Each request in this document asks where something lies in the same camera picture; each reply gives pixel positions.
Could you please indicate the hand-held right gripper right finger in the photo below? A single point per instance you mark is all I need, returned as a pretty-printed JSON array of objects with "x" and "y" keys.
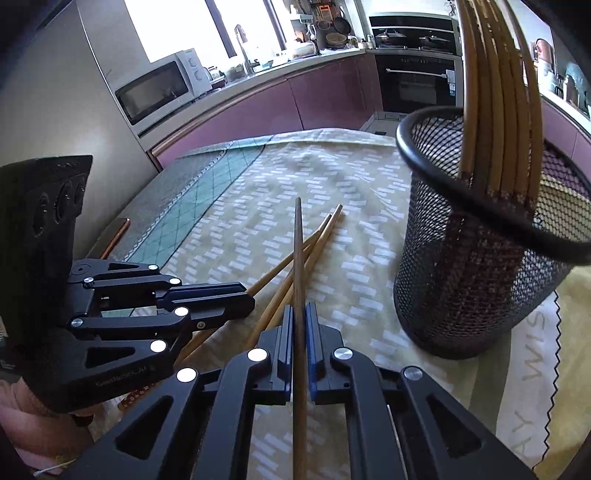
[{"x": 313, "y": 346}]

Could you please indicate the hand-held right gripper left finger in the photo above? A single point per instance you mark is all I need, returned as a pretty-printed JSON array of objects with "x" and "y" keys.
[{"x": 288, "y": 341}]

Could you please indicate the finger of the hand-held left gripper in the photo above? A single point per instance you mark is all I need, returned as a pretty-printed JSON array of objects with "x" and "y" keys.
[
  {"x": 207, "y": 290},
  {"x": 221, "y": 311}
]

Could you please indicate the light single chopstick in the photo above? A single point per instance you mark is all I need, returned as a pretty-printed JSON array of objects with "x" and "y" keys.
[
  {"x": 328, "y": 228},
  {"x": 277, "y": 269},
  {"x": 265, "y": 318}
]

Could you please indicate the black mesh holder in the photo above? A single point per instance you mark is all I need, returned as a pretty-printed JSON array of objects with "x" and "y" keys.
[{"x": 452, "y": 286}]

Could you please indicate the person's left hand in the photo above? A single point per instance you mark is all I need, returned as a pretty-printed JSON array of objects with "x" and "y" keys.
[{"x": 41, "y": 429}]

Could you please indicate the orange-edged smartphone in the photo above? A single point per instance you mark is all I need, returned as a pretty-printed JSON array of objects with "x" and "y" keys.
[{"x": 117, "y": 235}]

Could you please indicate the grey teal quilted runner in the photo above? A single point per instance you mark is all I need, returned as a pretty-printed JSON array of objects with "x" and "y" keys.
[{"x": 203, "y": 184}]

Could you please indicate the beige patterned tablecloth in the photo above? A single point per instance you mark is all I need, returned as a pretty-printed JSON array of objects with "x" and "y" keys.
[{"x": 258, "y": 194}]

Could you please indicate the grey refrigerator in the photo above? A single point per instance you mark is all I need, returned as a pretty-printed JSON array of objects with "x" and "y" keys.
[{"x": 69, "y": 115}]

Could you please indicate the white microwave oven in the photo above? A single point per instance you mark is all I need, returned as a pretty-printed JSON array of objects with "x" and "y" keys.
[{"x": 152, "y": 90}]

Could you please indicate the long pink base cabinets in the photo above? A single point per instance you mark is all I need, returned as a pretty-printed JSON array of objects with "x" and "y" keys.
[{"x": 258, "y": 106}]

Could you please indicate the white printed cloth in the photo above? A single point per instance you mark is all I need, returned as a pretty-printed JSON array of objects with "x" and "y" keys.
[{"x": 526, "y": 369}]

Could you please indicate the kitchen window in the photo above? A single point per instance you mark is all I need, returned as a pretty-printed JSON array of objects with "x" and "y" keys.
[{"x": 175, "y": 27}]

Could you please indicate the steel kitchen faucet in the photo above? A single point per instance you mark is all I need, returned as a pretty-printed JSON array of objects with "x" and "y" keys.
[{"x": 240, "y": 41}]

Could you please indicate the yellow towel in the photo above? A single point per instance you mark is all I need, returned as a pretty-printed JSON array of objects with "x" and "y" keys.
[{"x": 572, "y": 323}]

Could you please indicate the round woven basket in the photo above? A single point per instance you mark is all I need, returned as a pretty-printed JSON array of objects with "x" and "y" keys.
[{"x": 335, "y": 39}]

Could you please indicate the black built-in oven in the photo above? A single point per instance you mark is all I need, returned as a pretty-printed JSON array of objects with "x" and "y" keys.
[{"x": 415, "y": 83}]

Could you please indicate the hanging black pan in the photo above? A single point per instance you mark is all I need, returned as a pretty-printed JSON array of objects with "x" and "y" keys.
[{"x": 340, "y": 25}]

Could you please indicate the black lidded pot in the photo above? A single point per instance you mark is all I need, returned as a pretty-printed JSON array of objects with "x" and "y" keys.
[
  {"x": 434, "y": 40},
  {"x": 390, "y": 38}
]

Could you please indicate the pink base cabinets with gap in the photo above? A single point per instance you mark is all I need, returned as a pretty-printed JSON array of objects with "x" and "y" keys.
[{"x": 568, "y": 129}]

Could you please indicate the black range hood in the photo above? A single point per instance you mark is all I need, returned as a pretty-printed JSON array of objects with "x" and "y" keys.
[{"x": 415, "y": 23}]

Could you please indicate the teal kitchen appliance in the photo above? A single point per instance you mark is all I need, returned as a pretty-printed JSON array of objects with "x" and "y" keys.
[{"x": 579, "y": 83}]

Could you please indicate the pink kettle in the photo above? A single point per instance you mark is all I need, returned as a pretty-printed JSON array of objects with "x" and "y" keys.
[{"x": 545, "y": 51}]

